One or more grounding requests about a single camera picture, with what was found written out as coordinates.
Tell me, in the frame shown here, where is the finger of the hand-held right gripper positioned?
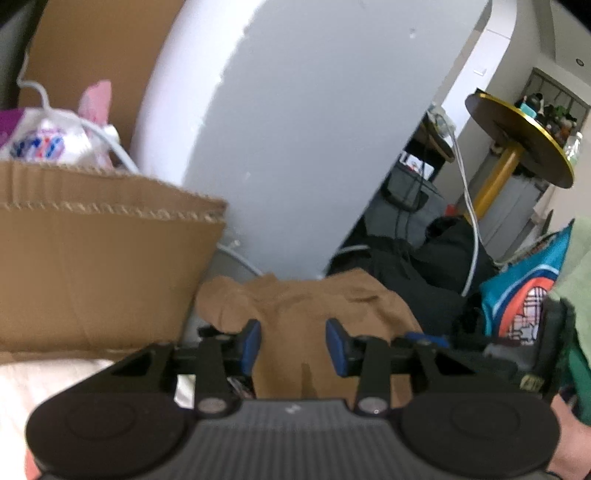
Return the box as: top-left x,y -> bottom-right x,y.
404,332 -> 451,348

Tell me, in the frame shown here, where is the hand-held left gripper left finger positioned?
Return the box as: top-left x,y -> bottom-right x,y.
111,318 -> 262,415

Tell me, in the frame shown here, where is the round yellow table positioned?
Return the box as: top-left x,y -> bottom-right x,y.
464,92 -> 575,222

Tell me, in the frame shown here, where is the teal backpack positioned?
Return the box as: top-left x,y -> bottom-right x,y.
480,226 -> 575,352

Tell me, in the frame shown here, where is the cream bear print blanket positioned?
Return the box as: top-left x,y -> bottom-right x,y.
0,357 -> 195,480

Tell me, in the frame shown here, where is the green cloth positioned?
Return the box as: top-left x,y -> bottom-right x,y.
549,219 -> 591,402

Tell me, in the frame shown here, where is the person's right hand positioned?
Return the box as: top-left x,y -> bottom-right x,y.
549,394 -> 591,474

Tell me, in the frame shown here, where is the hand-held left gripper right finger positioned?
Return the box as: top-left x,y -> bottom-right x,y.
325,318 -> 481,414

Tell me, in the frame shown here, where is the tall cardboard sheet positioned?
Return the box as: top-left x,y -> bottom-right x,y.
18,0 -> 185,153

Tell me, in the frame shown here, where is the white purple detergent pouch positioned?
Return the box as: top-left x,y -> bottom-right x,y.
0,108 -> 93,164

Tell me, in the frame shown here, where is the folded cardboard sheet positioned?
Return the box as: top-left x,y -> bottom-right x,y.
0,161 -> 228,365

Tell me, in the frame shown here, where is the brown t-shirt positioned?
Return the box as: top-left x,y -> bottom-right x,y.
195,270 -> 423,411

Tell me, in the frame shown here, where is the pink refill pouch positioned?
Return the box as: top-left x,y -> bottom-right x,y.
78,80 -> 114,167

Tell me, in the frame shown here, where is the white charger cable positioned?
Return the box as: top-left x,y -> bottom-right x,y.
429,106 -> 485,296

